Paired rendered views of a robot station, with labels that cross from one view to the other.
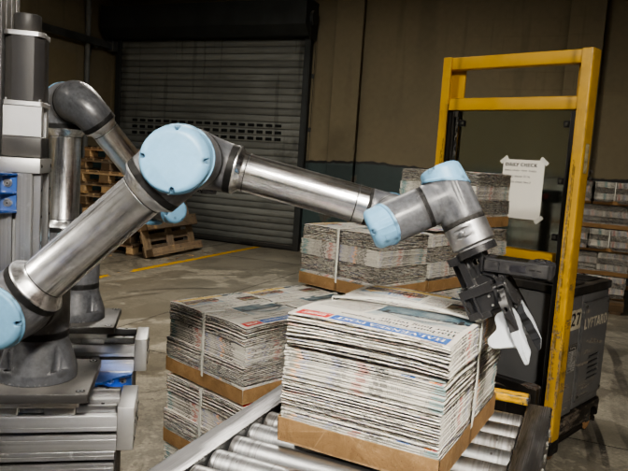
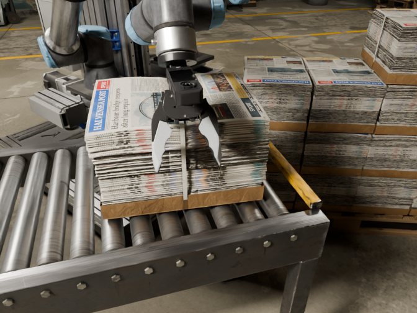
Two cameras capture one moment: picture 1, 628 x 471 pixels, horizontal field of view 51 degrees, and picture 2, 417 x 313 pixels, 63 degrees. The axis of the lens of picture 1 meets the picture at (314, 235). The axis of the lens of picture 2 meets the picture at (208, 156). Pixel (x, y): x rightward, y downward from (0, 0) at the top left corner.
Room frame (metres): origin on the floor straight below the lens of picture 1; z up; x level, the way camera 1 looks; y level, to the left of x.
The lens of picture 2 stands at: (0.78, -0.80, 1.35)
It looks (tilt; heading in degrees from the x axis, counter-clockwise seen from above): 33 degrees down; 51
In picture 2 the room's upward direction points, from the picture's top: straight up
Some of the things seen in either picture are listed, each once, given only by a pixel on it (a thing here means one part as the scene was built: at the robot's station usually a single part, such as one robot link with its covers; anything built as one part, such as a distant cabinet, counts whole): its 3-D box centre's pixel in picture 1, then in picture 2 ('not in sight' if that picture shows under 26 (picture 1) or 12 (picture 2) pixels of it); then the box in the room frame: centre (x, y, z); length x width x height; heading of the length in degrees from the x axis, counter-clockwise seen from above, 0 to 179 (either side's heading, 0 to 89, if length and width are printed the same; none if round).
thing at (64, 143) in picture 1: (64, 178); not in sight; (1.88, 0.72, 1.19); 0.15 x 0.12 x 0.55; 38
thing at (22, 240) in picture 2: not in sight; (30, 206); (0.83, -0.02, 0.77); 0.47 x 0.05 x 0.05; 67
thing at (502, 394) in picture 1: (430, 380); (277, 157); (1.44, -0.29, 0.81); 0.43 x 0.03 x 0.02; 67
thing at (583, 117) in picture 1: (565, 249); not in sight; (2.91, -1.13, 0.97); 0.09 x 0.09 x 1.75; 47
